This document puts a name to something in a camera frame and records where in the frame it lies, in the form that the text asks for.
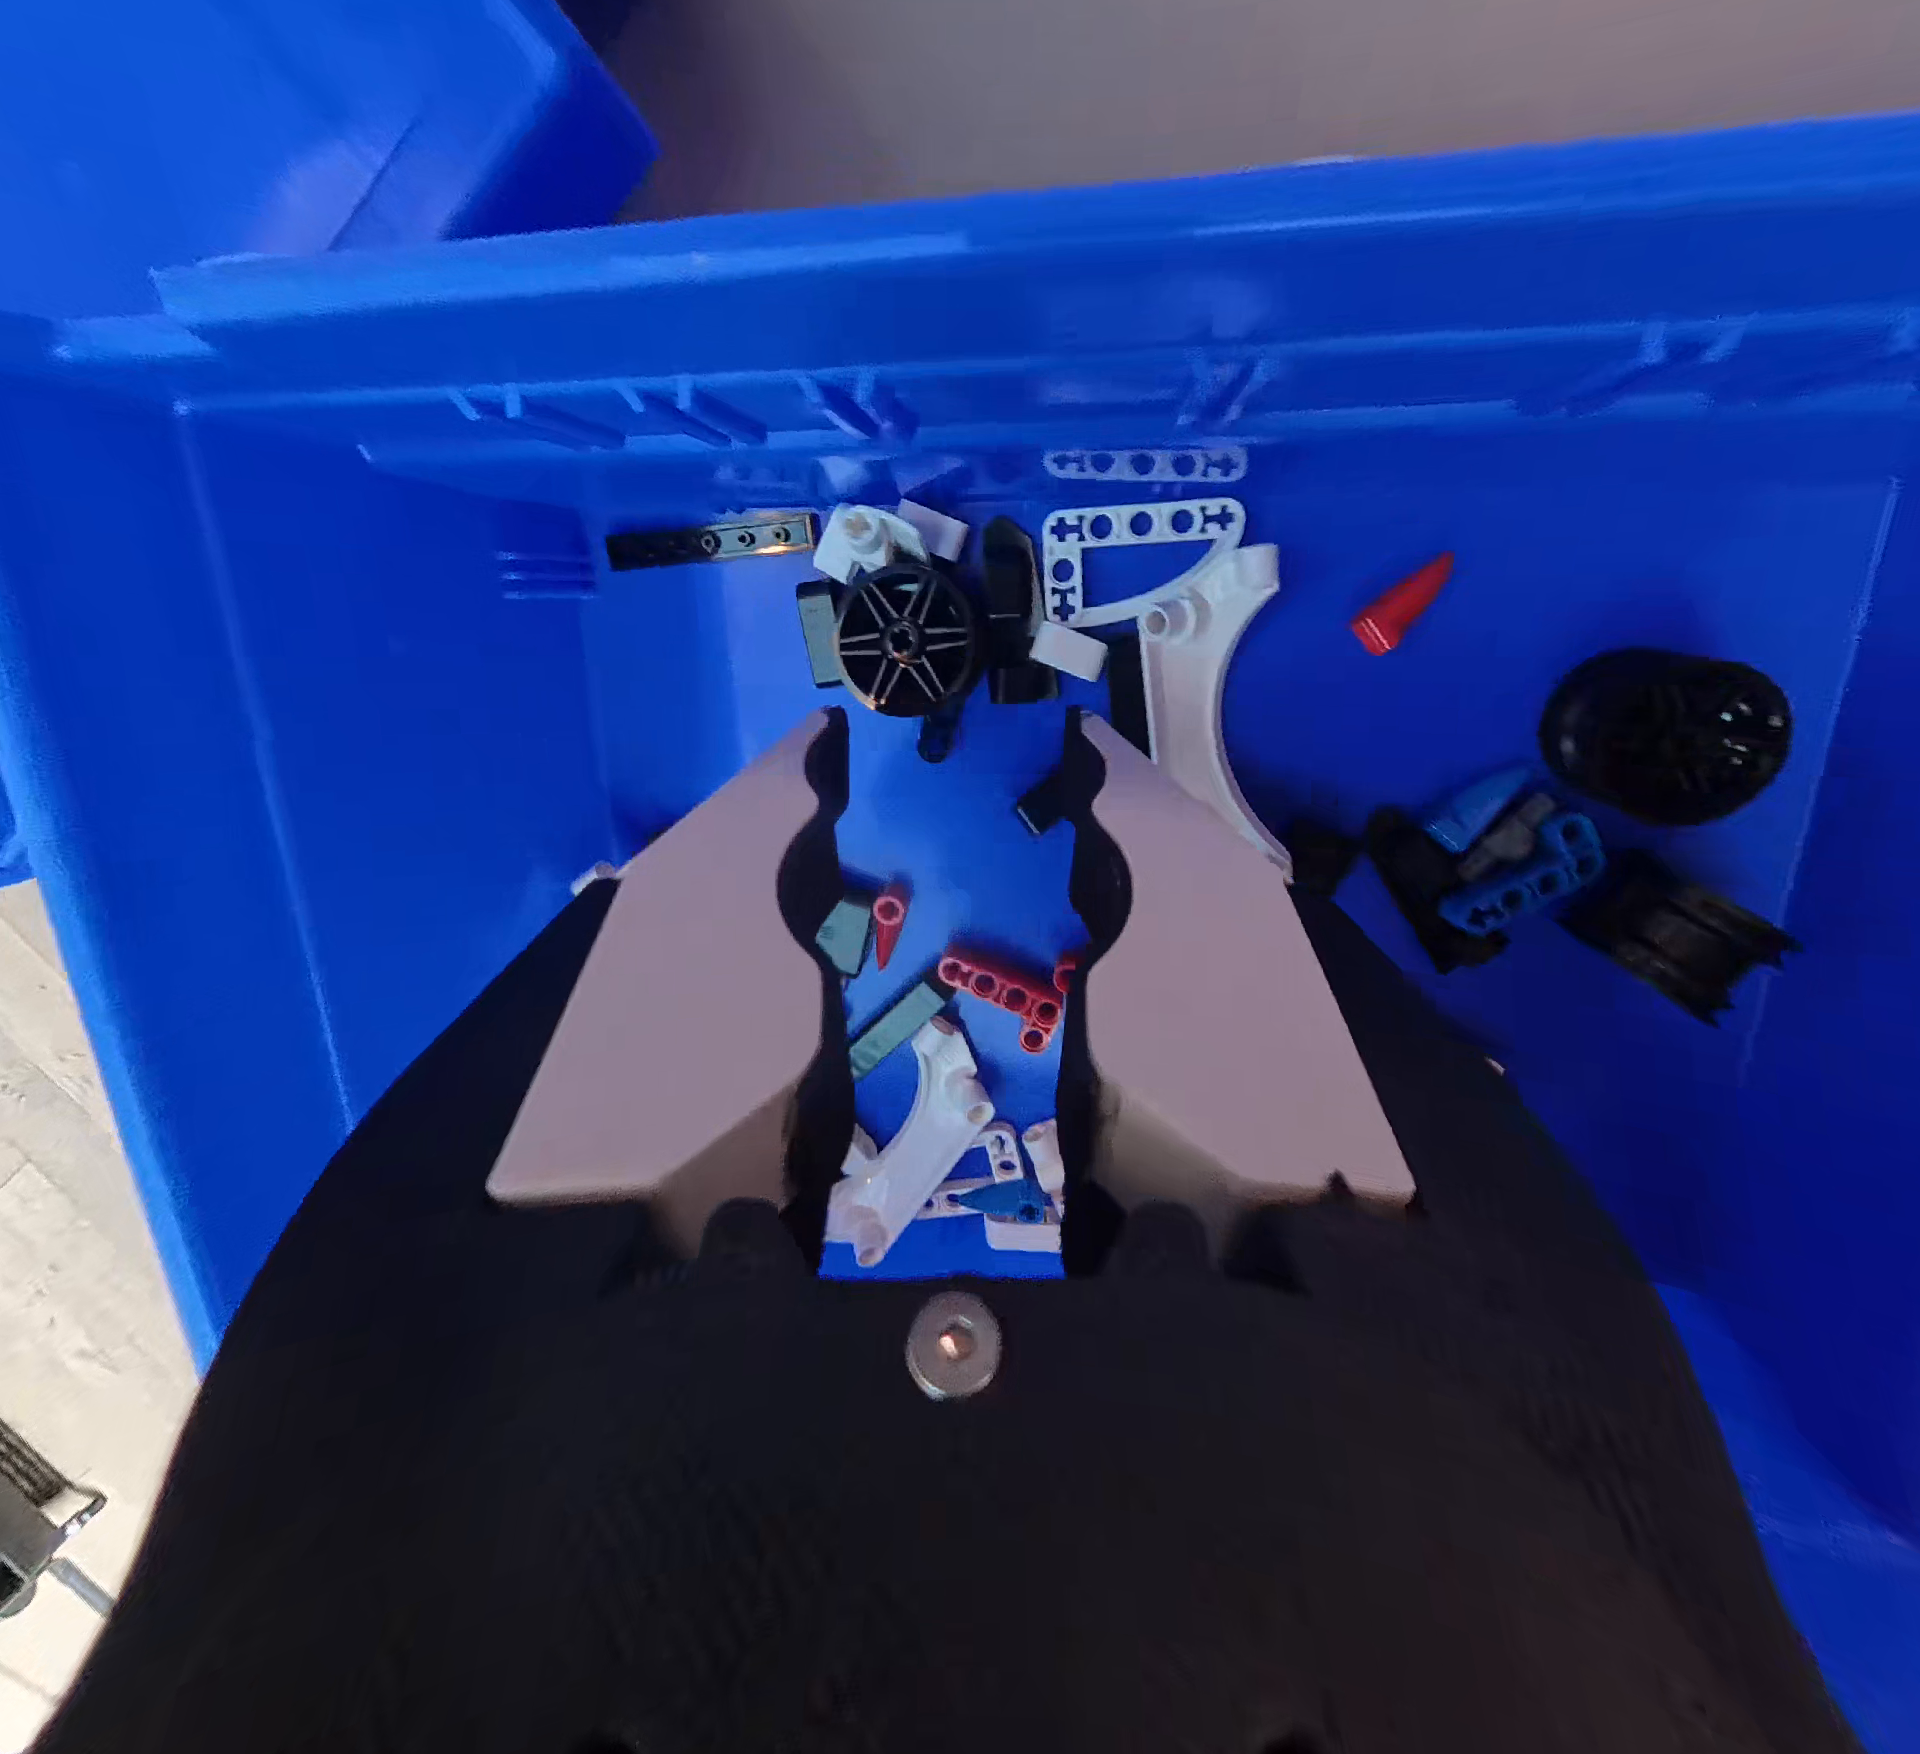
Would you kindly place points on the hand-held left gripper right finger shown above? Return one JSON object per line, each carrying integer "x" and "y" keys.
{"x": 1245, "y": 1034}

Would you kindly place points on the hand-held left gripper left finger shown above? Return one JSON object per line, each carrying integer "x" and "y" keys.
{"x": 659, "y": 1034}

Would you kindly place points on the blue parts bin with tag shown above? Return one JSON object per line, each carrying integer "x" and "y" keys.
{"x": 449, "y": 735}

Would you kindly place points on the dark teal small panel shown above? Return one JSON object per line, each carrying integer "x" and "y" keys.
{"x": 895, "y": 1031}
{"x": 846, "y": 936}

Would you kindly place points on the black stepped panel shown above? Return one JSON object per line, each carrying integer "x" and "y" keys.
{"x": 1409, "y": 869}

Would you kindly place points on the red L-shaped beam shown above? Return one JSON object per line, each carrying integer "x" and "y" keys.
{"x": 1015, "y": 1000}

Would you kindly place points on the red tooth piece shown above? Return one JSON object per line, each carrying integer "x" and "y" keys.
{"x": 892, "y": 914}

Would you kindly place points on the blue small wedge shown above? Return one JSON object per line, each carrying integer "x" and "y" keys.
{"x": 1012, "y": 1202}

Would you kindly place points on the white small arch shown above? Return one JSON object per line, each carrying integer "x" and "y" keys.
{"x": 943, "y": 1079}

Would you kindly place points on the white small axle connector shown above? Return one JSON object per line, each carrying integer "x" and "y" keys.
{"x": 1026, "y": 1233}

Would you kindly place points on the blue L-shaped beam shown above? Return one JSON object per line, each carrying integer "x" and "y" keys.
{"x": 1515, "y": 891}

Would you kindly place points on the black small clip piece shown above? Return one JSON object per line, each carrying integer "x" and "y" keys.
{"x": 1038, "y": 810}

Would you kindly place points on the blue curved panel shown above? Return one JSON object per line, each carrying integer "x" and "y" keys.
{"x": 1462, "y": 818}

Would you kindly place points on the black small pin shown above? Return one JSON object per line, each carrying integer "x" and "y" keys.
{"x": 938, "y": 738}

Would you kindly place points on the white small curved panel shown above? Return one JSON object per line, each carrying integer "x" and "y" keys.
{"x": 1073, "y": 652}
{"x": 941, "y": 527}

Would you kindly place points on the black spoked rim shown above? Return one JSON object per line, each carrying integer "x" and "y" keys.
{"x": 869, "y": 666}

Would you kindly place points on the dark grey small panel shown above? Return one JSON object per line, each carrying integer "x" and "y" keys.
{"x": 818, "y": 638}

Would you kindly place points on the black wheel hub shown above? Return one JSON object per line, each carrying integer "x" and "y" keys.
{"x": 1680, "y": 936}

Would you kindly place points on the red pointed panel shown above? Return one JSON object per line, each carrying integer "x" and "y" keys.
{"x": 1396, "y": 613}

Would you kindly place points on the black long beam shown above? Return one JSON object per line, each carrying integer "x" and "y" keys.
{"x": 675, "y": 550}

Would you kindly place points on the black curved fairing piece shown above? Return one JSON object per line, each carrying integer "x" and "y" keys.
{"x": 1009, "y": 586}

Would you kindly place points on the white connector block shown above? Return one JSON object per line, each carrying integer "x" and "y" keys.
{"x": 863, "y": 538}

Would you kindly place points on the metal chair base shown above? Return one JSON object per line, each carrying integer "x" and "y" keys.
{"x": 37, "y": 1529}

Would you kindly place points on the white curved frame beam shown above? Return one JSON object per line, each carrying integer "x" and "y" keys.
{"x": 1119, "y": 527}

